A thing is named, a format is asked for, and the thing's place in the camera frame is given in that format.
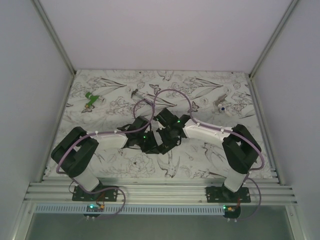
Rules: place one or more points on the floral patterned table mat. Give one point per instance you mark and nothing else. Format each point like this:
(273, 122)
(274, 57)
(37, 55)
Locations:
(181, 92)

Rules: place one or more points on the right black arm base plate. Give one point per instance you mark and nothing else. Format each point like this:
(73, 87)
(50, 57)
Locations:
(220, 194)

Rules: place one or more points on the left aluminium corner post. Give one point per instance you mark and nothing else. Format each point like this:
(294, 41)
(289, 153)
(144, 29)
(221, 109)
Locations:
(53, 35)

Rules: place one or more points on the grey metal fitting part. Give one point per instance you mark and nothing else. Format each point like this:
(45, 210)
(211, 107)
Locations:
(220, 100)

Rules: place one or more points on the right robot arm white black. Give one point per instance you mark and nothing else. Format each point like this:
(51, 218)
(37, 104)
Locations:
(240, 147)

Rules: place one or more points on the green plastic connector part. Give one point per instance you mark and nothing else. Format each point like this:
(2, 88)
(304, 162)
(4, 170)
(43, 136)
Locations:
(91, 99)

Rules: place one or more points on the aluminium corner post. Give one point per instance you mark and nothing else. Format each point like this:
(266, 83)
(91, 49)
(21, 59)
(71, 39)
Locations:
(53, 35)
(274, 37)

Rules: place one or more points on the aluminium rail front frame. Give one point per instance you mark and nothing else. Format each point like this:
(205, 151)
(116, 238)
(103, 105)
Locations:
(268, 192)

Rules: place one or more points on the small black handled hammer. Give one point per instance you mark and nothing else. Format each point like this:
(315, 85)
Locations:
(140, 98)

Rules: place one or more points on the small circuit board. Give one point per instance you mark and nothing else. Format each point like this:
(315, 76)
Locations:
(93, 211)
(232, 212)

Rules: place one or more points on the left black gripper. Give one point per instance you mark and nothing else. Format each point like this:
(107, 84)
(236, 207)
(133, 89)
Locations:
(151, 148)

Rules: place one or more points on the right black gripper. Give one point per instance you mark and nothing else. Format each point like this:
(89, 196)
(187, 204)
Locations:
(160, 132)

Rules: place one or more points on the right aluminium corner post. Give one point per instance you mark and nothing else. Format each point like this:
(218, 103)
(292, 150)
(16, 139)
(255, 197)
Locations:
(274, 37)

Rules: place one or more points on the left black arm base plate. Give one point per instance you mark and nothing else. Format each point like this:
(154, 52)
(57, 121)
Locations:
(81, 196)

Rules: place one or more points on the black fuse box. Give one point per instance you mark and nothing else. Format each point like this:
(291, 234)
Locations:
(163, 149)

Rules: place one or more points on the white slotted cable duct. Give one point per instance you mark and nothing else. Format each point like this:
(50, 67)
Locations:
(131, 209)

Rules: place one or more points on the left small circuit board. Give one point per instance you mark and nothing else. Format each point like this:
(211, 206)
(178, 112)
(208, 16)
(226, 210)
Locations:
(93, 211)

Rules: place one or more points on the right small circuit board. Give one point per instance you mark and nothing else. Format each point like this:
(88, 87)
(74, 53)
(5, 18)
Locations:
(232, 212)

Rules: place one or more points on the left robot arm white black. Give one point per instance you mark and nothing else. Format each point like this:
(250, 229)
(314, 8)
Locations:
(74, 153)

